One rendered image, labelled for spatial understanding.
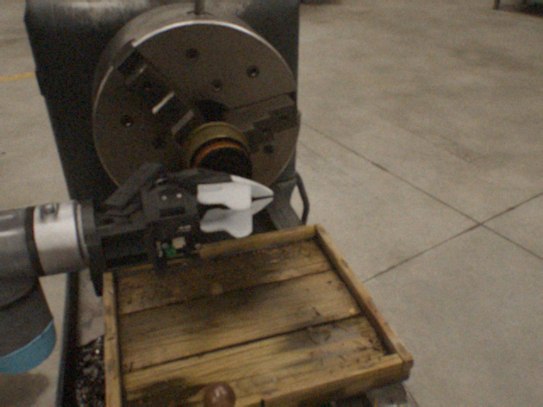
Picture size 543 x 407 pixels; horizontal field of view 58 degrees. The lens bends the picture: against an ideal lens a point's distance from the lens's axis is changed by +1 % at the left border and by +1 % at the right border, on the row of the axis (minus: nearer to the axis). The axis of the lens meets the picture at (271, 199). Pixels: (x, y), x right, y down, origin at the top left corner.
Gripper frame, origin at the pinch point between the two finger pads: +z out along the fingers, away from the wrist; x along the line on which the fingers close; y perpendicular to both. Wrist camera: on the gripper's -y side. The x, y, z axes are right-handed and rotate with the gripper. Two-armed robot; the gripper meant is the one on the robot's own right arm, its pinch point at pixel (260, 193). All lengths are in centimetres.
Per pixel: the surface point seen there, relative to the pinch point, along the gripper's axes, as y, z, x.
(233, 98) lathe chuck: -19.3, 1.6, 4.8
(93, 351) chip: -28, -28, -51
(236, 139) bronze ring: -7.7, -1.0, 3.9
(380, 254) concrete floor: -99, 84, -108
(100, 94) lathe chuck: -19.3, -16.9, 7.5
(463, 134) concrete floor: -196, 195, -108
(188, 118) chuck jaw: -11.6, -6.3, 5.9
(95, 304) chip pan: -46, -29, -54
